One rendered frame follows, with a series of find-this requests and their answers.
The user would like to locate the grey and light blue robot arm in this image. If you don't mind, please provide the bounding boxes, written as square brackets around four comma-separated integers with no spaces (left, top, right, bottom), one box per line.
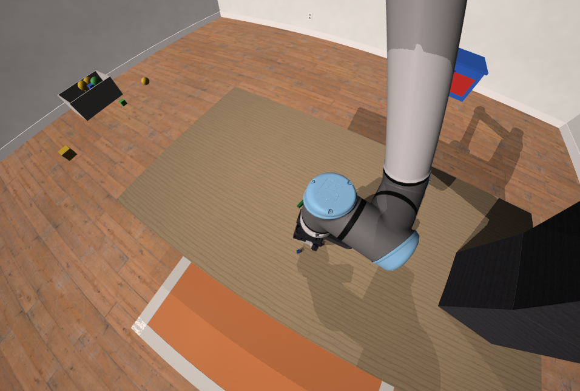
[300,0,467,271]

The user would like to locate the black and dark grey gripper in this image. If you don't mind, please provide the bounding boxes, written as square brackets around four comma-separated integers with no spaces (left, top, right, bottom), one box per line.
[293,209,323,251]

